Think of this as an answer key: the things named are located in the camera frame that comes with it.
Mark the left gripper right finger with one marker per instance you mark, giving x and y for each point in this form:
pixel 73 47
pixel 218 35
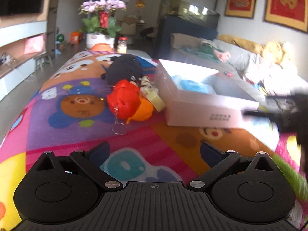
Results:
pixel 220 164

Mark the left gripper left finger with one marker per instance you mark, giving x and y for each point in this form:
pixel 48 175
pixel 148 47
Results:
pixel 90 161

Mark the red hooded figure keychain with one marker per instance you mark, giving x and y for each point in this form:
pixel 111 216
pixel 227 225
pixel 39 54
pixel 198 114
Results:
pixel 123 102

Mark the pink cardboard box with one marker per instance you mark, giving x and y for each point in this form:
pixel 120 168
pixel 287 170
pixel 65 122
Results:
pixel 222 109

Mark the orange plastic toy piece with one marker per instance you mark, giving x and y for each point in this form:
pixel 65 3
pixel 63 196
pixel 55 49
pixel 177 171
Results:
pixel 143 113

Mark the blue white wipes pack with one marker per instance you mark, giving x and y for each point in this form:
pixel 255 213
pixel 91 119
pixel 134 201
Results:
pixel 190 85

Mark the black plush toy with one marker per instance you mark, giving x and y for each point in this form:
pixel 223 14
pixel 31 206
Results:
pixel 123 67

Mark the grey covered sofa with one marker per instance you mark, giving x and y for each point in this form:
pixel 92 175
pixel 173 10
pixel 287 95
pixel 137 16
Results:
pixel 270 78

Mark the colourful cartoon play mat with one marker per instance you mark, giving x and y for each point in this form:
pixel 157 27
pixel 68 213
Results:
pixel 43 189

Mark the yellow plush doll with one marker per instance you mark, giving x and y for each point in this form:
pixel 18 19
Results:
pixel 275 52

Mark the yellow cushion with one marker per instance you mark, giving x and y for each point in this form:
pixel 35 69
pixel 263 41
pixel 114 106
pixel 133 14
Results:
pixel 242 43

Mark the pink plush on sofa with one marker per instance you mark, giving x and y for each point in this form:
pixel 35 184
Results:
pixel 222 56

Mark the green clothes on sofa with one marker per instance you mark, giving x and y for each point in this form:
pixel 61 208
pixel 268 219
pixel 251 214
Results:
pixel 207 51

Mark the small wooden stool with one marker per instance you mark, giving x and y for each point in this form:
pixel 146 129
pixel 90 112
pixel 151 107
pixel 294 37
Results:
pixel 44 58

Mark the orange round bowl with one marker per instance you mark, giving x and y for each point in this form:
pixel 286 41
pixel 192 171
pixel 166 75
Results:
pixel 102 47

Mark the glass jar red lid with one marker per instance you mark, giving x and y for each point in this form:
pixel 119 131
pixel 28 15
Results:
pixel 122 45

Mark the white tv shelf unit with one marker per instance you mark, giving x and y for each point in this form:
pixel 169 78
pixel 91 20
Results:
pixel 19 66

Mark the pink gift bag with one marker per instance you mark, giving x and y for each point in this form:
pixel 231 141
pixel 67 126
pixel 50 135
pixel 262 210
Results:
pixel 35 44

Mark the potted pink orchid plant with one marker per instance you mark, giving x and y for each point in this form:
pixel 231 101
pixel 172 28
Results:
pixel 100 24

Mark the dining chair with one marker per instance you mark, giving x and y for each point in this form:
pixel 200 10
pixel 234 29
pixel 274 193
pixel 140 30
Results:
pixel 129 28

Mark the glass fish tank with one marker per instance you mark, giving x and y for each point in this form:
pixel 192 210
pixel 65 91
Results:
pixel 190 12

